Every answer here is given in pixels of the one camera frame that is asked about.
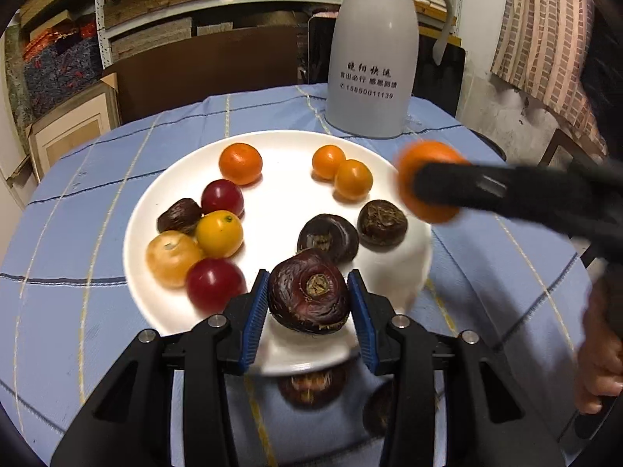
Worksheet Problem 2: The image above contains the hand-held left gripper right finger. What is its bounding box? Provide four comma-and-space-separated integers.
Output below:
347, 269, 568, 467

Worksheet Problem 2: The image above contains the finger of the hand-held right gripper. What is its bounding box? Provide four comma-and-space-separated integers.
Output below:
413, 163, 566, 235

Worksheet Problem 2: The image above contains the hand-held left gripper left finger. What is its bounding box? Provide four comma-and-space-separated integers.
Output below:
51, 269, 271, 467

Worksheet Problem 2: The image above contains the dark red plum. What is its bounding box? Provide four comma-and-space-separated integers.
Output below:
201, 179, 245, 218
186, 258, 248, 313

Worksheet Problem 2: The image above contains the dark brown water chestnut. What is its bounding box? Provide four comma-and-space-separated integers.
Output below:
297, 213, 360, 264
157, 198, 202, 235
268, 248, 352, 335
357, 199, 408, 253
363, 379, 397, 439
277, 367, 348, 409

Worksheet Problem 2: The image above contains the large orange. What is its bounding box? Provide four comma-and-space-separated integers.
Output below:
396, 140, 470, 225

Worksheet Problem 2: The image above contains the pale yellow round fruit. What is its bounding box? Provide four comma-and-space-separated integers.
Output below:
147, 231, 205, 289

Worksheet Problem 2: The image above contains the white oval plate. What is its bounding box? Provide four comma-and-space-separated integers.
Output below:
123, 130, 434, 376

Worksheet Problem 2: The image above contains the orange-yellow citrus fruit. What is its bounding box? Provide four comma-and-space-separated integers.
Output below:
334, 160, 375, 202

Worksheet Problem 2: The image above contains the tangerine with green stem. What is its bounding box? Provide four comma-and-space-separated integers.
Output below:
219, 142, 264, 186

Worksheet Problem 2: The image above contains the small round orange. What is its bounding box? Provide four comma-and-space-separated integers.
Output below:
311, 145, 347, 180

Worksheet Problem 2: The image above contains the person's right hand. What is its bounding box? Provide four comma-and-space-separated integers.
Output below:
575, 279, 623, 415

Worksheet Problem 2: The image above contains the dark wooden chair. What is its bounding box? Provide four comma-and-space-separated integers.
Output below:
538, 128, 609, 172

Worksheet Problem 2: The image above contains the brick pattern cloth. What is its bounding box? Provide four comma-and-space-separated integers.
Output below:
491, 0, 609, 153

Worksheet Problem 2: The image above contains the white thermos jug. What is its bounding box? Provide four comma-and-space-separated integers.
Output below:
324, 0, 461, 139

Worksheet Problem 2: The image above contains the blue plaid tablecloth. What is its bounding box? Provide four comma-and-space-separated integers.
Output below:
0, 83, 604, 467

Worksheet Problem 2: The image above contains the white metal shelf rack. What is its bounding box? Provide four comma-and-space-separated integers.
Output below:
95, 0, 461, 66

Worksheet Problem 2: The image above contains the blue patterned fabric box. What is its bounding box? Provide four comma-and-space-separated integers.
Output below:
22, 36, 103, 108

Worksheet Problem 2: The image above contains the cardboard box with frame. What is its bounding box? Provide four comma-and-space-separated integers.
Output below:
26, 73, 122, 172

